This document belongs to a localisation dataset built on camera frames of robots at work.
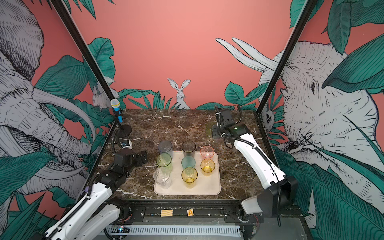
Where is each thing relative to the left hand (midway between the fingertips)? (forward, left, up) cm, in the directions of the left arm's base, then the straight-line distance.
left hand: (138, 151), depth 81 cm
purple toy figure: (-15, +29, -12) cm, 35 cm away
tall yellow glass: (-11, -28, -9) cm, 31 cm away
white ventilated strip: (-37, -46, -14) cm, 61 cm away
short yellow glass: (-5, -39, -12) cm, 41 cm away
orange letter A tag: (-29, -28, -14) cm, 42 cm away
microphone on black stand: (+25, +19, -14) cm, 34 cm away
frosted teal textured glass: (-3, -27, -9) cm, 29 cm away
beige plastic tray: (-16, -36, -15) cm, 42 cm away
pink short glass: (+4, -39, -11) cm, 41 cm away
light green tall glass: (-1, -12, -12) cm, 17 cm away
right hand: (+7, -43, +11) cm, 45 cm away
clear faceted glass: (-11, -12, -12) cm, 20 cm away
